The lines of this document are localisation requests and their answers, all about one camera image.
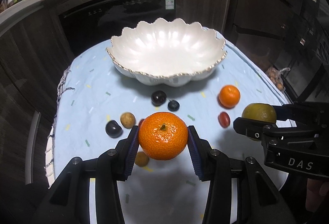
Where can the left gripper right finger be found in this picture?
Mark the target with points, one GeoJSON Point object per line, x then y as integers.
{"type": "Point", "coordinates": [209, 164]}

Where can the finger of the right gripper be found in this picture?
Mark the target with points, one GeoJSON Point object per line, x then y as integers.
{"type": "Point", "coordinates": [255, 129]}
{"type": "Point", "coordinates": [295, 111]}

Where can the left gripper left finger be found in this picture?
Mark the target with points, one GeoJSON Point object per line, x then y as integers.
{"type": "Point", "coordinates": [117, 164]}

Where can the green round fruit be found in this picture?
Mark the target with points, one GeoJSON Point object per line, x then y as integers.
{"type": "Point", "coordinates": [260, 112]}

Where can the brown longan fruit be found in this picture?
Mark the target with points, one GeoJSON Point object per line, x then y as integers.
{"type": "Point", "coordinates": [141, 159]}
{"type": "Point", "coordinates": [128, 120]}

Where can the dark purple plum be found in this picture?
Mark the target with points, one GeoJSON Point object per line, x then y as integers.
{"type": "Point", "coordinates": [113, 129]}

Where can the small orange mandarin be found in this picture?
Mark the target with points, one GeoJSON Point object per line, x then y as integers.
{"type": "Point", "coordinates": [229, 96]}

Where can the large orange mandarin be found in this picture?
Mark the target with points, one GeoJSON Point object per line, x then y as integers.
{"type": "Point", "coordinates": [163, 136]}

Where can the dark blueberry-like fruit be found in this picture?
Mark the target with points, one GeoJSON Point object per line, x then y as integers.
{"type": "Point", "coordinates": [173, 105]}

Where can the right hand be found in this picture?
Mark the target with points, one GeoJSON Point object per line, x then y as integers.
{"type": "Point", "coordinates": [316, 191]}

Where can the bag of nuts on floor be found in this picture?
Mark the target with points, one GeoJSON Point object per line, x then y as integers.
{"type": "Point", "coordinates": [275, 76]}

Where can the light blue patterned tablecloth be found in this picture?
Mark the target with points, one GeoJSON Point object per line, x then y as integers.
{"type": "Point", "coordinates": [92, 92]}

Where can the white scalloped ceramic bowl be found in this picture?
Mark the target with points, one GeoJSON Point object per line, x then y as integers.
{"type": "Point", "coordinates": [170, 53]}

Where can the black built-in oven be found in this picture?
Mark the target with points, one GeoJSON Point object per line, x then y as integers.
{"type": "Point", "coordinates": [90, 22]}

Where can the green label sticker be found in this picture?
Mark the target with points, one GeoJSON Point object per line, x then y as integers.
{"type": "Point", "coordinates": [169, 4]}

